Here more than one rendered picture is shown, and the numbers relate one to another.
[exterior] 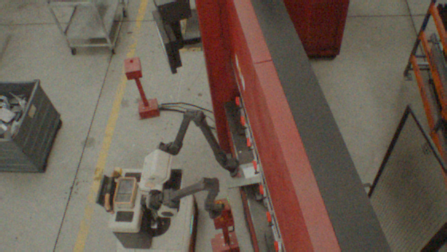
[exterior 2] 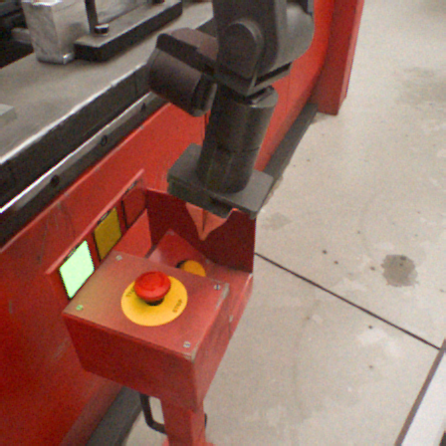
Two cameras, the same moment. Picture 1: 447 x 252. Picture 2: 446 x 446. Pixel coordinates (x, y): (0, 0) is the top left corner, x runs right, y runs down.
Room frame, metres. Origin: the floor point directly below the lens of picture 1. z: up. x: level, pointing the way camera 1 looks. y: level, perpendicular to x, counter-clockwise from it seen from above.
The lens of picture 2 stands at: (1.73, 0.32, 1.17)
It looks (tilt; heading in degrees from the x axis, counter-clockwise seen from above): 42 degrees down; 207
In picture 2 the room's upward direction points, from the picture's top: straight up
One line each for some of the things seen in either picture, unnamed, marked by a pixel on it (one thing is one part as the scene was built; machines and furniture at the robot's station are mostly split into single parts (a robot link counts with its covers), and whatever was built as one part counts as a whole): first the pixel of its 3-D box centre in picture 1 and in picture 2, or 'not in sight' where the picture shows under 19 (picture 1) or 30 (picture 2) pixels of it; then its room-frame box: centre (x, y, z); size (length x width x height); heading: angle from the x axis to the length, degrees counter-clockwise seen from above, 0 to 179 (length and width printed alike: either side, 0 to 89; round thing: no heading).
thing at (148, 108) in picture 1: (140, 88); not in sight; (3.19, 0.82, 0.41); 0.25 x 0.20 x 0.83; 94
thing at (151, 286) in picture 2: not in sight; (153, 292); (1.47, 0.11, 0.79); 0.04 x 0.04 x 0.04
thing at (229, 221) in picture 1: (221, 212); (167, 285); (1.43, 0.09, 0.75); 0.20 x 0.16 x 0.18; 6
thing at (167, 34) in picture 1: (168, 41); not in sight; (2.76, 0.34, 1.42); 0.45 x 0.12 x 0.36; 12
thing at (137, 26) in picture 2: (273, 251); (133, 25); (1.00, -0.24, 0.89); 0.30 x 0.05 x 0.03; 4
